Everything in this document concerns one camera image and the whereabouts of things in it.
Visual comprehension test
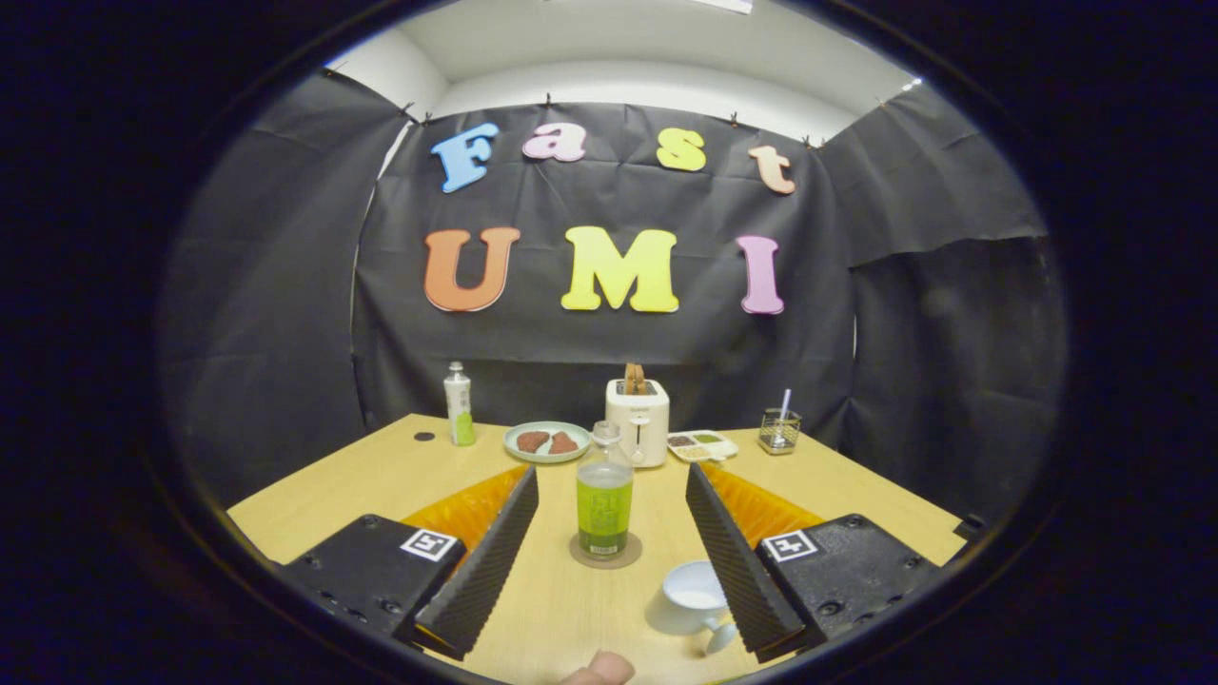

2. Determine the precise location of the wooden table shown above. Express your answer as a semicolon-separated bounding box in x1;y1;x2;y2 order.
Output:
226;413;967;685

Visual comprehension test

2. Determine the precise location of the white toaster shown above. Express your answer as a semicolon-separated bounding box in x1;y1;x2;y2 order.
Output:
605;379;671;469

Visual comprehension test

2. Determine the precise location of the slim white green bottle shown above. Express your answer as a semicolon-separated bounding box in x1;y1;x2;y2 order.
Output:
443;361;477;447

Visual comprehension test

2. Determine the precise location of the green label juice bottle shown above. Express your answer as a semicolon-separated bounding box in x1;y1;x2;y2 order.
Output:
576;421;636;559

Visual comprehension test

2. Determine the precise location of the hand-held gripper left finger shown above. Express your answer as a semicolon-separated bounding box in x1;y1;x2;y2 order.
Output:
278;464;540;662

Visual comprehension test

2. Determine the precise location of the black backdrop cloth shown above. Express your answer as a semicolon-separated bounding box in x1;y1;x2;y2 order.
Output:
157;68;1069;524

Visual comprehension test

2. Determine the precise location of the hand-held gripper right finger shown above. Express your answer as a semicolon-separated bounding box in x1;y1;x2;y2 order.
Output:
685;462;943;664

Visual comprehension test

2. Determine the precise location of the round brown coaster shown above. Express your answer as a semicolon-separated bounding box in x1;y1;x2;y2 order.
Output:
569;531;643;571

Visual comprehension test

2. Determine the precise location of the pale green plate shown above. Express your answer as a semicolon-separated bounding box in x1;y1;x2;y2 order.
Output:
503;421;593;464

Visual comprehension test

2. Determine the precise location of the white cup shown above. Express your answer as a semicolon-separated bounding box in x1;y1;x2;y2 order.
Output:
660;559;739;656

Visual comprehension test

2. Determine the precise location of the white divided sauce tray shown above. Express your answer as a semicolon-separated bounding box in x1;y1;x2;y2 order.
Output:
666;431;739;464

